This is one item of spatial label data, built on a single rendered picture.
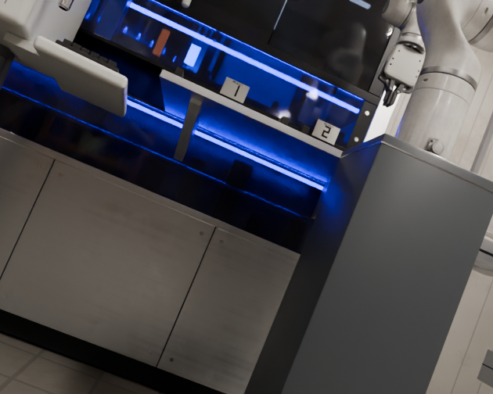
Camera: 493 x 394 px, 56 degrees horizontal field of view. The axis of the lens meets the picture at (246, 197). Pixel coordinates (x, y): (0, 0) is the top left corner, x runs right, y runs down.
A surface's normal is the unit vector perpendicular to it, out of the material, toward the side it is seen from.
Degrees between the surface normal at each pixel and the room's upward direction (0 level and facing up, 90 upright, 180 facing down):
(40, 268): 90
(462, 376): 90
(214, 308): 90
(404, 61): 91
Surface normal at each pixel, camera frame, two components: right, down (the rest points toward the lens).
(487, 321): 0.11, -0.04
